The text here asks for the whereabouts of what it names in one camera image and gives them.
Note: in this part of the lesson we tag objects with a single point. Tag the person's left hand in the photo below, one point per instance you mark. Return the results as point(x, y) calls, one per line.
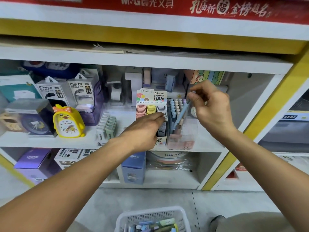
point(145, 132)

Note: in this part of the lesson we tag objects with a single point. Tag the person's right hand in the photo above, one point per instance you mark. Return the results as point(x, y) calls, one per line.
point(215, 111)

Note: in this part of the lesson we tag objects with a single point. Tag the bundle of lilac green packets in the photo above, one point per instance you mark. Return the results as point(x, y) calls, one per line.
point(182, 114)

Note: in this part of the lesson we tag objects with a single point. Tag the white shelf with yellow trim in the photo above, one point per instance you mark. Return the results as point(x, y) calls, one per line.
point(159, 62)

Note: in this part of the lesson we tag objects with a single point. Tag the white plastic basket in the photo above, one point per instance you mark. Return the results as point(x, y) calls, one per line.
point(123, 211)

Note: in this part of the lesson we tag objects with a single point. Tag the pile of lead refill packets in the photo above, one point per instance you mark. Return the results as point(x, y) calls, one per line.
point(154, 225)

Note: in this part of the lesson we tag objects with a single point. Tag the person's right forearm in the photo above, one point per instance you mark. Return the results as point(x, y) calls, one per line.
point(270, 178)

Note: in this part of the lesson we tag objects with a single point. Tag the person's left forearm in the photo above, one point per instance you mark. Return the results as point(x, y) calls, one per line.
point(62, 190)

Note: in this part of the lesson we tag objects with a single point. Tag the white round clock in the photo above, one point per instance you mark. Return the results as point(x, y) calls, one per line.
point(194, 112)

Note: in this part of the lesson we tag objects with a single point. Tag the pastel sticky notes pack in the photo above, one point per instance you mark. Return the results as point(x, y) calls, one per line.
point(212, 77)

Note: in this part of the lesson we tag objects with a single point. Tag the white refill display box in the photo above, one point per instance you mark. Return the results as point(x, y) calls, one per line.
point(150, 96)

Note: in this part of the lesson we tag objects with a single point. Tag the blue small carton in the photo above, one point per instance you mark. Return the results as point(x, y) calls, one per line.
point(134, 169)

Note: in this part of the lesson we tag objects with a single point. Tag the clear plastic tray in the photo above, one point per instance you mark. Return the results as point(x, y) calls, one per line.
point(107, 128)

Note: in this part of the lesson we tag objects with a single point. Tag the clear pink label box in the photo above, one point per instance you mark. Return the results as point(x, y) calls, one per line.
point(182, 141)

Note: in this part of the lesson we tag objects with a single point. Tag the stack of wrapped discs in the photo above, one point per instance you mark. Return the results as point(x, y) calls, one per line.
point(173, 161)

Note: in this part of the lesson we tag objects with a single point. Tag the purple translucent container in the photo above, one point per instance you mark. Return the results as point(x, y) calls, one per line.
point(98, 114)

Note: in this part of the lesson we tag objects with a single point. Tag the tape dispenser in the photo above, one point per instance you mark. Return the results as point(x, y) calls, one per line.
point(116, 90)

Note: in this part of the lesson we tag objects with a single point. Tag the white tall box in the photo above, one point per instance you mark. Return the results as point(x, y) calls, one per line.
point(134, 82)

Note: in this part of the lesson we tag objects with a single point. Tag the grey digital clock box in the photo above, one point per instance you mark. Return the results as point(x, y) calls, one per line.
point(163, 77)

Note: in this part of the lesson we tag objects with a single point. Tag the red white flat box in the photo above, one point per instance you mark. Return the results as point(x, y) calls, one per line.
point(239, 171)

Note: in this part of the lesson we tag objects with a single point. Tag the flat cardboard sheets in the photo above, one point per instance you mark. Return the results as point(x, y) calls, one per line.
point(193, 49)

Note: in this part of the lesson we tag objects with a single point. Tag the yellow alarm clock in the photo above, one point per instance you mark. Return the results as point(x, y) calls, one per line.
point(69, 124)

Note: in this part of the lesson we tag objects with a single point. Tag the white hanging accessory box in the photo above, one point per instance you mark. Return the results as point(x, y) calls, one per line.
point(82, 89)
point(53, 91)

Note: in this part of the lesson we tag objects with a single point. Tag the plastic wrapped items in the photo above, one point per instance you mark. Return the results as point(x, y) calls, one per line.
point(297, 162)

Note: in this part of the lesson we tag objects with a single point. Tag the grey sneaker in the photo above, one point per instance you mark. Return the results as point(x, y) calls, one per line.
point(217, 223)

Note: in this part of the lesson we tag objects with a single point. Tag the purple box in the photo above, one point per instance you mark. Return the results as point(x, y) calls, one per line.
point(34, 162)

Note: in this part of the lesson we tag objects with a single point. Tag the clear boxed dark clock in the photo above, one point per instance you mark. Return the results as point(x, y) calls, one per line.
point(29, 120)

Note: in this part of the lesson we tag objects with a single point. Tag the teal white box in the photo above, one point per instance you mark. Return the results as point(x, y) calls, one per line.
point(17, 89)

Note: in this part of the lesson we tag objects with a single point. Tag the small tan alarm clock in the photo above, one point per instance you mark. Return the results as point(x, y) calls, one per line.
point(9, 124)

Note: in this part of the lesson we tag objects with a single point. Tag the red banner strip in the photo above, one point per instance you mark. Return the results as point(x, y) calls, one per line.
point(96, 3)

